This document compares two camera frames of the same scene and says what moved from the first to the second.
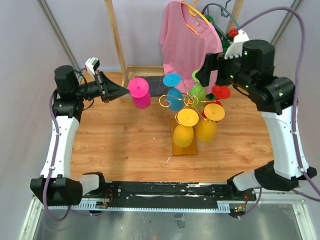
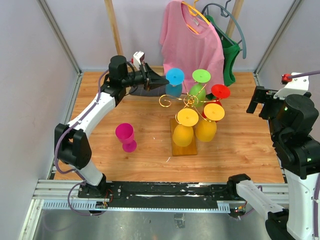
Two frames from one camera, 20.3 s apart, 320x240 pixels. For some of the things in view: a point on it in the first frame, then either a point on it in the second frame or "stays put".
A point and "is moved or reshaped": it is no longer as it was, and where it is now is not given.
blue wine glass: x=175 y=96 is moved or reshaped
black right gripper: x=211 y=63 to x=261 y=95
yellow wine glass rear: x=206 y=129 stays put
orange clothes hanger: x=195 y=12 stays put
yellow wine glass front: x=183 y=135 stays put
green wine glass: x=197 y=93 stays put
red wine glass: x=218 y=93 stays put
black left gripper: x=110 y=90 to x=151 y=79
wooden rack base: x=177 y=150 stays put
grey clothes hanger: x=227 y=13 stays put
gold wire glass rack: x=188 y=100 stays put
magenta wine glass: x=138 y=89 to x=125 y=133
